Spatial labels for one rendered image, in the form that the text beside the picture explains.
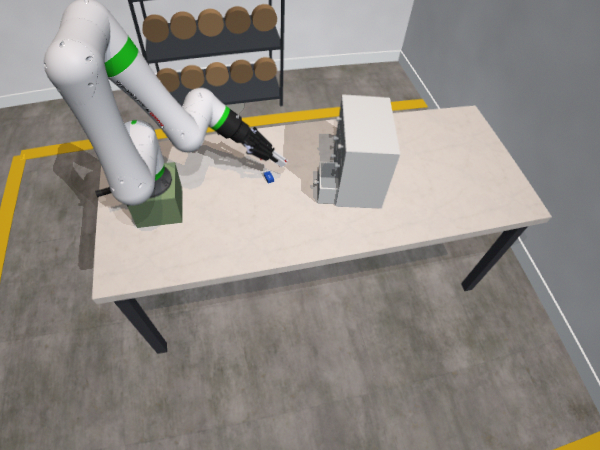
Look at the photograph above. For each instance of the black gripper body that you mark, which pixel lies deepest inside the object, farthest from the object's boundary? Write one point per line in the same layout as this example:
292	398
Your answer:
240	135

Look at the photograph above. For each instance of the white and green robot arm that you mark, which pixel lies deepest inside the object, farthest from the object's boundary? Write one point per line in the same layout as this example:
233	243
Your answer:
74	63

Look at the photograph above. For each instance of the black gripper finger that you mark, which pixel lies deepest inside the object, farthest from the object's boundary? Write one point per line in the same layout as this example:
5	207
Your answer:
263	141
257	152

